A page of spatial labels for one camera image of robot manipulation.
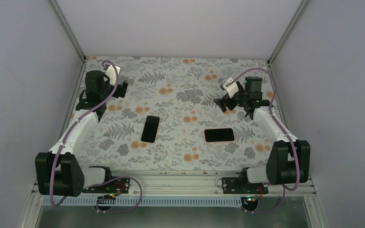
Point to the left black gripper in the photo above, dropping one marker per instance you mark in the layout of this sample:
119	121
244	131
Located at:
121	94

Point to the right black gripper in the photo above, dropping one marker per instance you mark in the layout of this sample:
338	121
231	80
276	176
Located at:
225	99

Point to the black phone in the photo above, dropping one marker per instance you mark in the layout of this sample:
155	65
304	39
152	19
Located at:
219	135

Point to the pink phone case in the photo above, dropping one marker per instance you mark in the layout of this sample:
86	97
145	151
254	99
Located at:
219	142

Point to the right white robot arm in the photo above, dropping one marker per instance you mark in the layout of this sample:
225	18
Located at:
288	162

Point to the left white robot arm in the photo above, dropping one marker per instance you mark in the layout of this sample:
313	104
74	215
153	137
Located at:
58	170

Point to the floral table mat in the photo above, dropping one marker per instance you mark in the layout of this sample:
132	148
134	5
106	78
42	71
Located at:
194	134

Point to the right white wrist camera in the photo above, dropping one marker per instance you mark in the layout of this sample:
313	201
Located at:
230	86

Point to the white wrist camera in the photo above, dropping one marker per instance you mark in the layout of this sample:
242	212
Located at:
111	71
230	86

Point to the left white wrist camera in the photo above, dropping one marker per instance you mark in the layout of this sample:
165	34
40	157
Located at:
111	71

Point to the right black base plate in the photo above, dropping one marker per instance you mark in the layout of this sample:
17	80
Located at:
236	186

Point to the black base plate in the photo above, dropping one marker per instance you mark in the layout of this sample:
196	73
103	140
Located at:
236	186
114	187

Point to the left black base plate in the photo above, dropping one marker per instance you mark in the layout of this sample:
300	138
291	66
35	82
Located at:
114	187

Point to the aluminium rail frame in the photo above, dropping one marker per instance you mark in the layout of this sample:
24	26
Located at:
196	184

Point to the slotted grey cable duct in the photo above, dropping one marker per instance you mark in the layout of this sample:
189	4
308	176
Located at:
129	201

